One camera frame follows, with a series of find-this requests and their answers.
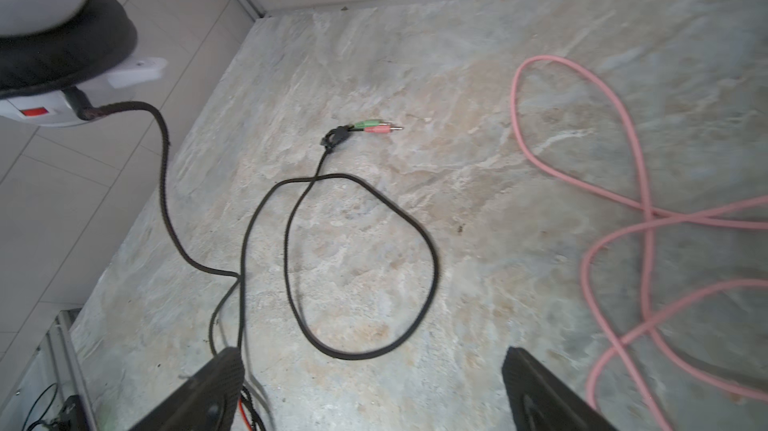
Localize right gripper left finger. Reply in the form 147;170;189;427
132;347;245;431

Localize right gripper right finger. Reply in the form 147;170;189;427
501;347;616;431

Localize white black headphones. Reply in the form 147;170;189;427
1;0;168;127

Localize aluminium mounting rail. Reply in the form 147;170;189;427
1;308;98;430

